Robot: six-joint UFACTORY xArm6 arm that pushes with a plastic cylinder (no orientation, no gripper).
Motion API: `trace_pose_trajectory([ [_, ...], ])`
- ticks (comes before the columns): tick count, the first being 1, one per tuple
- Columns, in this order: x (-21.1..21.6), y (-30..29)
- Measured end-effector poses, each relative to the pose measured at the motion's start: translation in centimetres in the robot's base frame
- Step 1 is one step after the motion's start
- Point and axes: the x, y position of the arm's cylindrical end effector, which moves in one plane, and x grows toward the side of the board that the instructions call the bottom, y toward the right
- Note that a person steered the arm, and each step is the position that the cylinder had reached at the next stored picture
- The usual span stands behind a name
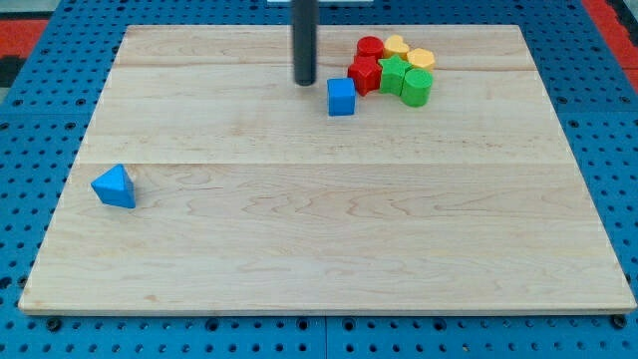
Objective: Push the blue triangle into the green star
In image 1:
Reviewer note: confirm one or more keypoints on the red star block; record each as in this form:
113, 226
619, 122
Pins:
366, 72

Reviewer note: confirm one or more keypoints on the green star block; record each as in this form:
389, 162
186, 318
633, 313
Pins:
394, 70

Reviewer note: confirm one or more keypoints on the blue triangle block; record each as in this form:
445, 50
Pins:
114, 187

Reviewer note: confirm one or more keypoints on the blue cube block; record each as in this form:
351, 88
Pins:
341, 97

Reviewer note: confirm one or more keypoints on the light wooden board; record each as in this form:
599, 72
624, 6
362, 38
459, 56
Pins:
252, 200

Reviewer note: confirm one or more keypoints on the green cylinder block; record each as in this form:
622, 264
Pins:
417, 86

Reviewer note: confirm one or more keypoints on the red cylinder block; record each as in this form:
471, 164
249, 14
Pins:
370, 46

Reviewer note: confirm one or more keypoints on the yellow heart block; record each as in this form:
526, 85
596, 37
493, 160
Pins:
395, 45

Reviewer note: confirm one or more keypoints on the yellow hexagon block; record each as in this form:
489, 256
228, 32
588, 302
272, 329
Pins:
422, 59

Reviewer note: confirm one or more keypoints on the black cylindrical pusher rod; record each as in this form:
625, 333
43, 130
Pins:
304, 23

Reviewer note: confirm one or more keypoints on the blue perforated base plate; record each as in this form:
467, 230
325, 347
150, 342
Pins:
45, 113

